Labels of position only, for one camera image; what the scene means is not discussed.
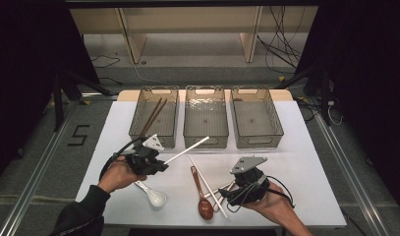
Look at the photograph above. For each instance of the black tripod stand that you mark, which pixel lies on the black tripod stand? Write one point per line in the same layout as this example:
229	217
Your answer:
324	98
58	105

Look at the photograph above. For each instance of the black curtain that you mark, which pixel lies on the black curtain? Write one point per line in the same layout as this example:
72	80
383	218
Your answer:
24	65
368	65

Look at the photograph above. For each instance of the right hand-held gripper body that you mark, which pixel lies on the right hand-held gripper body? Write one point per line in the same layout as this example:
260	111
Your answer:
250	187

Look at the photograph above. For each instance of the black frame bar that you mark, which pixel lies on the black frame bar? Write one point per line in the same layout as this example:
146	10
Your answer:
187	3

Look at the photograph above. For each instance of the white table sheet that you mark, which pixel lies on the white table sheet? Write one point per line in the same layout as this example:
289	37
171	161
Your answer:
181	183

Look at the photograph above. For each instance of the white chopstick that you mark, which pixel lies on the white chopstick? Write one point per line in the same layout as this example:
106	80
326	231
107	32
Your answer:
207	187
187	149

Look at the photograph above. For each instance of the silver table knife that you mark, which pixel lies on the silver table knife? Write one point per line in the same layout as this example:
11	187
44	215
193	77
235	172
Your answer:
220	201

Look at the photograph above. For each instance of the silver fork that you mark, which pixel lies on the silver fork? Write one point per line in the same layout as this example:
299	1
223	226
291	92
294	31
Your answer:
220	189

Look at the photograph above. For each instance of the brown wooden spoon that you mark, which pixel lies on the brown wooden spoon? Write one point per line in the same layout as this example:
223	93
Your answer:
204	208

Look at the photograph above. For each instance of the person's left hand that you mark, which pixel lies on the person's left hand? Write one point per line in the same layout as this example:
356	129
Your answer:
117	177

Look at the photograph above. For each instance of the person's right hand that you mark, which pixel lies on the person's right hand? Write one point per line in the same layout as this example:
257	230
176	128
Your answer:
276	205

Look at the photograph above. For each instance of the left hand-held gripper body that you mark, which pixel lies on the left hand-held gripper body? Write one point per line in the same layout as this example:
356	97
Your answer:
143	162

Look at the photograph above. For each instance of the white ceramic spoon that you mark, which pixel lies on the white ceramic spoon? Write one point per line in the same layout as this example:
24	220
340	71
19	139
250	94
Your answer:
156	198

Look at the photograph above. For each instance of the aluminium floor rail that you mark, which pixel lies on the aluminium floor rail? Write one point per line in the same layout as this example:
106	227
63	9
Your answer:
33	187
351	177

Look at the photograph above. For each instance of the clear grey plastic bin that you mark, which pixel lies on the clear grey plastic bin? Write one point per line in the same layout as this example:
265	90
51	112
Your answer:
205	119
164	123
255	119

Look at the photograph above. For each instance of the beige wooden desk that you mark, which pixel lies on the beige wooden desk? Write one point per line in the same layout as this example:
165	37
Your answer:
187	19

